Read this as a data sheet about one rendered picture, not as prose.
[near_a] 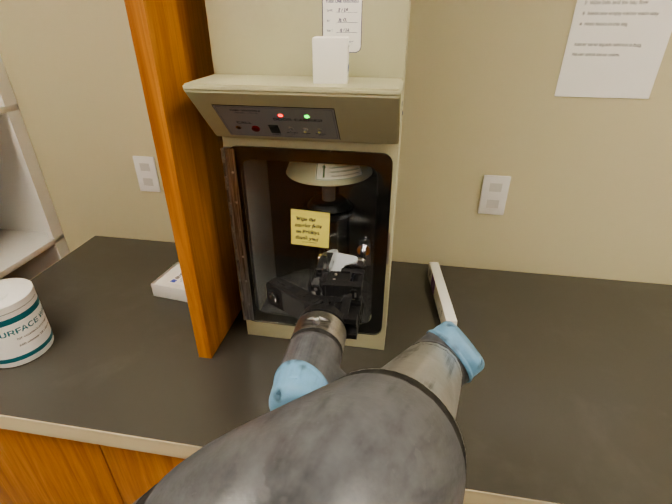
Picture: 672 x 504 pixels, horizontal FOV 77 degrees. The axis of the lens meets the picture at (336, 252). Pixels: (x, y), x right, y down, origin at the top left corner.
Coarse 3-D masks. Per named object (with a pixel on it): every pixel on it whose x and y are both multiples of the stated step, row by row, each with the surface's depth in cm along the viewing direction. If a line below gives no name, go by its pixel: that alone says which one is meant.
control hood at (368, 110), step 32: (192, 96) 64; (224, 96) 63; (256, 96) 62; (288, 96) 61; (320, 96) 60; (352, 96) 59; (384, 96) 59; (224, 128) 72; (352, 128) 67; (384, 128) 66
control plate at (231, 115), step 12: (216, 108) 66; (228, 108) 66; (240, 108) 65; (252, 108) 65; (264, 108) 65; (276, 108) 64; (288, 108) 64; (300, 108) 64; (312, 108) 63; (324, 108) 63; (228, 120) 69; (240, 120) 69; (252, 120) 68; (264, 120) 68; (276, 120) 67; (288, 120) 67; (300, 120) 67; (312, 120) 66; (324, 120) 66; (336, 120) 66; (240, 132) 72; (252, 132) 72; (264, 132) 72; (288, 132) 71; (300, 132) 70; (312, 132) 70; (324, 132) 69; (336, 132) 69
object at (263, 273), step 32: (256, 160) 77; (288, 160) 76; (320, 160) 75; (352, 160) 74; (384, 160) 73; (256, 192) 81; (288, 192) 79; (320, 192) 78; (352, 192) 77; (384, 192) 76; (256, 224) 84; (288, 224) 83; (352, 224) 80; (384, 224) 79; (256, 256) 88; (288, 256) 86; (384, 256) 82; (256, 288) 92; (384, 288) 86; (256, 320) 96; (288, 320) 95
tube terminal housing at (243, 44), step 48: (240, 0) 66; (288, 0) 65; (384, 0) 63; (240, 48) 70; (288, 48) 68; (384, 48) 66; (240, 144) 78; (288, 144) 76; (336, 144) 75; (384, 144) 73; (288, 336) 98; (384, 336) 94
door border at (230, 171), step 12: (228, 156) 78; (228, 168) 79; (228, 180) 80; (228, 192) 81; (240, 204) 82; (240, 216) 84; (240, 228) 85; (240, 240) 86; (240, 252) 88; (240, 264) 89; (240, 288) 92; (252, 312) 95
